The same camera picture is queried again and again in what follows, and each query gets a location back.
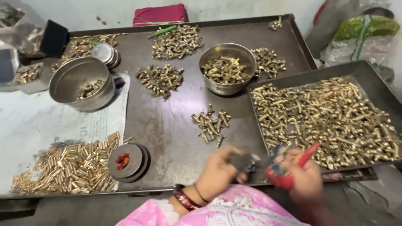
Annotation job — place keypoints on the person's right hand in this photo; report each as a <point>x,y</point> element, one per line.
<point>303,180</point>

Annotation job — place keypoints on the person's left hand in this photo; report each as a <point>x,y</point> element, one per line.
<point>216,171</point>

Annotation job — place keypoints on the person's left fingers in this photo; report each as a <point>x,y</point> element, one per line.
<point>234,164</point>

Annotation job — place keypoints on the person's right fingers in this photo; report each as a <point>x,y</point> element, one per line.
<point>290,160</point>

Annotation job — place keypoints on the small dark metal part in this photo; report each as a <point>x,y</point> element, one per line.
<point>243,163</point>

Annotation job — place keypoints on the pink white garment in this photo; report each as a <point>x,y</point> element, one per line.
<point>226,208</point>

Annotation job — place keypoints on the small pile of brass screws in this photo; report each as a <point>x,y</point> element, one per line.
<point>212,124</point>

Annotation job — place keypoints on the heap of brass fittings in tray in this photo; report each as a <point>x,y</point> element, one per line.
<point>326,122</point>

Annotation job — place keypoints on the dark red bangles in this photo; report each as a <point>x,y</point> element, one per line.
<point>187,199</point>

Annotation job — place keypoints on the large dark metal tray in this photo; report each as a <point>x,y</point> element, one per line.
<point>169,125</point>

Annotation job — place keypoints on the steel bowl with brass parts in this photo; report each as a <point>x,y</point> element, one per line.
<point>226,69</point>

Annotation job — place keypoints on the brass parts pile beside bowl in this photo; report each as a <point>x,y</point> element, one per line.
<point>268,62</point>

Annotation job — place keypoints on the stack of round dark discs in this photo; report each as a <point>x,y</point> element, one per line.
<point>128,163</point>

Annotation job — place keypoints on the small dark metal tray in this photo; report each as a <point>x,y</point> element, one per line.
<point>361,78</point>

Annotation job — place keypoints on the red chili pieces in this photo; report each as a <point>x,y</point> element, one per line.
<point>122,161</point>

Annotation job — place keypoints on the dark brass parts pile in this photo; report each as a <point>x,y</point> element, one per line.
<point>160,80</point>

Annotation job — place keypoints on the big brass parts pile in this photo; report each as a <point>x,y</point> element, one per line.
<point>176,42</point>

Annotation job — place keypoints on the tiny brass parts cluster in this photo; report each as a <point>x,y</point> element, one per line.
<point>275,24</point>

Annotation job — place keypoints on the green white plastic sack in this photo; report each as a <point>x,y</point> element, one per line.
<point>361,39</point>

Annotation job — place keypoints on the pile of brass tubes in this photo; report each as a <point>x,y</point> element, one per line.
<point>69,168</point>

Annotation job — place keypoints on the magenta folded cloth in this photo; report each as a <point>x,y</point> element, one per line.
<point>160,14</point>

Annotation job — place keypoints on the stack of steel lids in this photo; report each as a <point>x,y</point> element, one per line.
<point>106,55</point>

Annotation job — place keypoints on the large steel bowl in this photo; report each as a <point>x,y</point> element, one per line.
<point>82,82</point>

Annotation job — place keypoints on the newspaper sheet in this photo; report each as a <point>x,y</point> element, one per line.
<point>47,125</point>

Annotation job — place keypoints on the brass parts pile behind lids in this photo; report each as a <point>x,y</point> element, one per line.
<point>83,47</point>

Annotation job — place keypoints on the black box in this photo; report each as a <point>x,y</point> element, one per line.
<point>54,38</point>

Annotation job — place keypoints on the small box of brass parts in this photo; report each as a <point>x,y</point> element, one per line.
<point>29,75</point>

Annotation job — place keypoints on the clear plastic bag of parts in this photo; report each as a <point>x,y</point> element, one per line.
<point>18,29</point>

